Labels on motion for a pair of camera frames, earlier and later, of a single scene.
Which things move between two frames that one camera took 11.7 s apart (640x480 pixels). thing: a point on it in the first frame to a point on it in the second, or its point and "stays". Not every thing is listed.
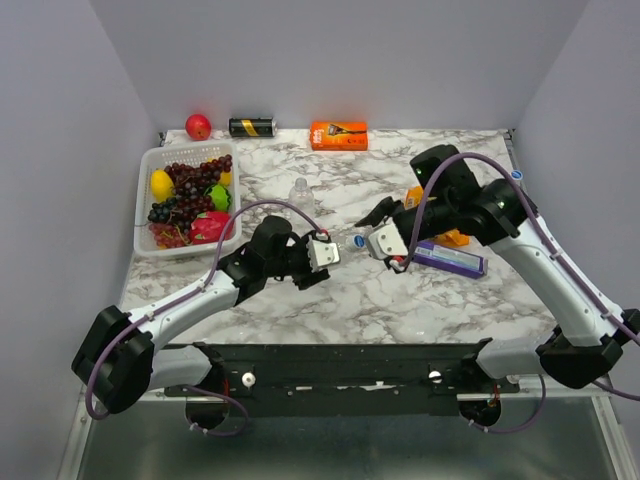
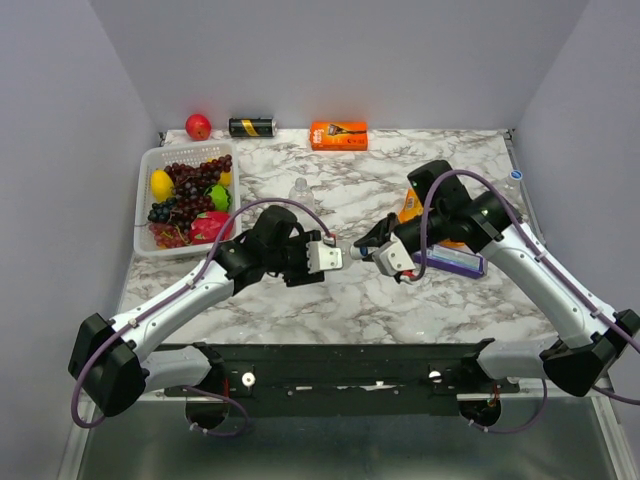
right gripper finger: [378, 213] to [380, 233]
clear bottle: [517, 177] stays
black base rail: [345, 379] stays
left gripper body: [296, 259] stays
